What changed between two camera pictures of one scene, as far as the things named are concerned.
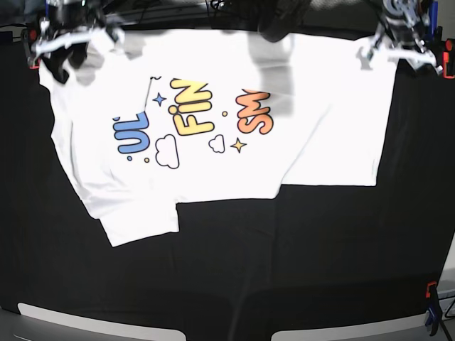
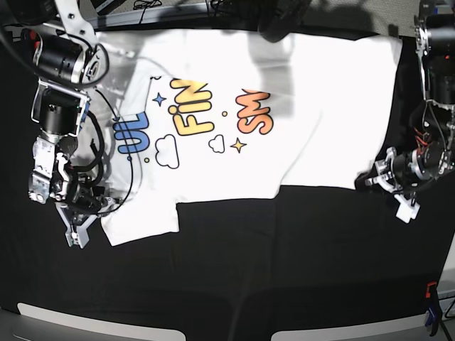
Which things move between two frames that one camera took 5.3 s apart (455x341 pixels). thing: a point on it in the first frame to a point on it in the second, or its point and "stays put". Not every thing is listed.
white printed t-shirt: [169, 116] stays put
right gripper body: [416, 53] to [394, 173]
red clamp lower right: [428, 293] stays put
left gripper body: [69, 30] to [84, 203]
